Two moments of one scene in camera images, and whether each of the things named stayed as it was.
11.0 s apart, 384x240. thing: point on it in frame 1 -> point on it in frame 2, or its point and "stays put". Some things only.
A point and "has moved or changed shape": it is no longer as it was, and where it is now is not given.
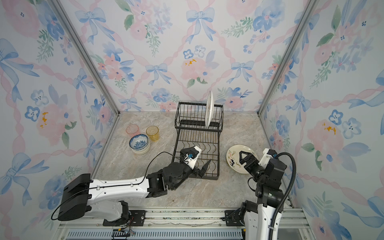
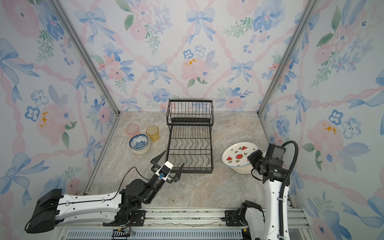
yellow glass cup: [153, 131] stays put
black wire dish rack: [198, 126] has moved or changed shape
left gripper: [195, 171] -> [155, 161]
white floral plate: [209, 109] -> [236, 154]
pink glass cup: [133, 130] stays put
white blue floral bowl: [138, 142] stays put
